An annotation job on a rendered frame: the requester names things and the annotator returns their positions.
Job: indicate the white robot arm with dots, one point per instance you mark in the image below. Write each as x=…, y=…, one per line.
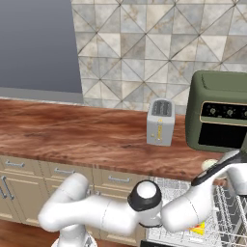
x=106, y=212

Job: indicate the grey two-slot toaster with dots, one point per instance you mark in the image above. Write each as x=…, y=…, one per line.
x=160, y=127

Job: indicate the beige drawer front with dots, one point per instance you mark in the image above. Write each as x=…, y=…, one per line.
x=30, y=164
x=83, y=172
x=99, y=180

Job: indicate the green toaster oven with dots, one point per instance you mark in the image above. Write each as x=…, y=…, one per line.
x=218, y=96

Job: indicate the cream bowl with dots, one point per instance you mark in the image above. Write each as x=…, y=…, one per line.
x=208, y=164

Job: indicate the open dishwasher door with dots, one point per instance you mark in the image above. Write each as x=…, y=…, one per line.
x=170, y=189

